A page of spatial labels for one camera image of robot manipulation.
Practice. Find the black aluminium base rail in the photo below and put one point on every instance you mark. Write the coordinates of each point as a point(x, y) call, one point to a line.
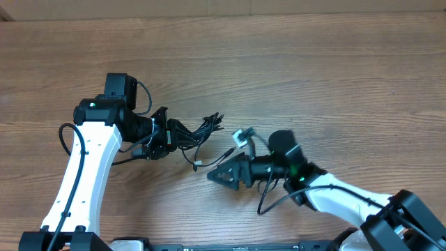
point(244, 247)

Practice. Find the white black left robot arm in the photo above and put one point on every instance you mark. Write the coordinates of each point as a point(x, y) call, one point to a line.
point(101, 125)

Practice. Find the cardboard back wall panel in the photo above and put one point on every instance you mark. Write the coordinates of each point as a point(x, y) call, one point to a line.
point(35, 10)

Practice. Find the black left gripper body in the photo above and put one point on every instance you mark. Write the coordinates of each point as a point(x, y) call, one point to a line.
point(159, 140)

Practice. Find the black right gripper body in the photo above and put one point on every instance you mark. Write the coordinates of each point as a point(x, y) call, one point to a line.
point(244, 171)

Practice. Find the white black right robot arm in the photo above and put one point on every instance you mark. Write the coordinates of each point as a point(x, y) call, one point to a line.
point(379, 221)

